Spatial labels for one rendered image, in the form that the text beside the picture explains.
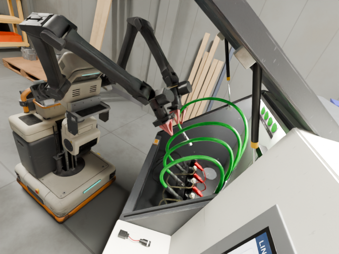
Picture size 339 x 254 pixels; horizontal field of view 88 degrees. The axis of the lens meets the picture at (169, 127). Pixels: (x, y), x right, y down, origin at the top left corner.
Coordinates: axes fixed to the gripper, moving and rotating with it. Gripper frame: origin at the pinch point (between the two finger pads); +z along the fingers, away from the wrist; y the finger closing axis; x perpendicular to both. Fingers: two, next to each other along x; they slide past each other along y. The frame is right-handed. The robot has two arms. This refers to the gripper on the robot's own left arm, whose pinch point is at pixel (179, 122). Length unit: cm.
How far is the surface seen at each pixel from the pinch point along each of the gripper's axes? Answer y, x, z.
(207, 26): 139, 44, -146
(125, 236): -40, -1, 42
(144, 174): -15.9, 16.0, 25.3
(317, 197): -39, -59, 24
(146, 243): -35, -6, 46
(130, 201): -29.4, 10.4, 34.6
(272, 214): -38, -52, 28
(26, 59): -19, 387, -220
